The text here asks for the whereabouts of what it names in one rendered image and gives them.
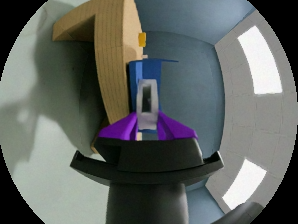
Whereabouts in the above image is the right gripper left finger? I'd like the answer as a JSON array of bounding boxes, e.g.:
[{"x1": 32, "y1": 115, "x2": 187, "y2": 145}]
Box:
[{"x1": 97, "y1": 109, "x2": 138, "y2": 140}]

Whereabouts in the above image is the yellow tape roll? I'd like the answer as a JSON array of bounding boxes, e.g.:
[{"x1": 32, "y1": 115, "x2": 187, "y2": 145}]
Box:
[{"x1": 138, "y1": 32, "x2": 145, "y2": 47}]

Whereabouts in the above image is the blue open-top tray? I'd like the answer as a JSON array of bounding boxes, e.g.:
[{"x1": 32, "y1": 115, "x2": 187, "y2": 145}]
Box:
[{"x1": 126, "y1": 59, "x2": 178, "y2": 133}]

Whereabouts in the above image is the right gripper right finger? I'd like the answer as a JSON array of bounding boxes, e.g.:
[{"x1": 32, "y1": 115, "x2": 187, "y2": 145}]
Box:
[{"x1": 157, "y1": 109, "x2": 198, "y2": 140}]

